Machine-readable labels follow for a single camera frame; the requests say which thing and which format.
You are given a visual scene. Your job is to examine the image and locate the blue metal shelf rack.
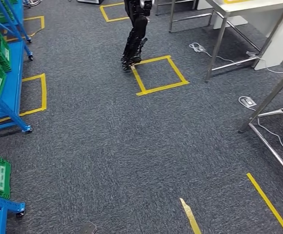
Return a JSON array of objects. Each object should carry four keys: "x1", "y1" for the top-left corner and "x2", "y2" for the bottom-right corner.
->
[
  {"x1": 0, "y1": 192, "x2": 27, "y2": 234},
  {"x1": 0, "y1": 0, "x2": 33, "y2": 135}
]

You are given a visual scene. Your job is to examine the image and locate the black humanoid robot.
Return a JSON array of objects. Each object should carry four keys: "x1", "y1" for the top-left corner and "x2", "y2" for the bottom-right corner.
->
[{"x1": 120, "y1": 0, "x2": 155, "y2": 72}]

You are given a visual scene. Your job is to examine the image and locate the white power adapter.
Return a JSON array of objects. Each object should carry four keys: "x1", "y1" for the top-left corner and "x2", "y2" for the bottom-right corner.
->
[{"x1": 238, "y1": 96, "x2": 257, "y2": 111}]

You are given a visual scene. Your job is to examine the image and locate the white cabinet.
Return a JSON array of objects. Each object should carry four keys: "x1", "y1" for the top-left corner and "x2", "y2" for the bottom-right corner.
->
[{"x1": 244, "y1": 6, "x2": 283, "y2": 71}]

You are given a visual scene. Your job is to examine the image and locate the steel frame table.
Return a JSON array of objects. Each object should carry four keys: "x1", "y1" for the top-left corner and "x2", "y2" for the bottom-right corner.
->
[
  {"x1": 155, "y1": 0, "x2": 214, "y2": 34},
  {"x1": 204, "y1": 0, "x2": 283, "y2": 84}
]

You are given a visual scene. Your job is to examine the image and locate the white floor cable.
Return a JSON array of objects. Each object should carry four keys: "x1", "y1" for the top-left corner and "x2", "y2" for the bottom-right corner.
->
[
  {"x1": 255, "y1": 117, "x2": 283, "y2": 175},
  {"x1": 200, "y1": 48, "x2": 283, "y2": 74}
]

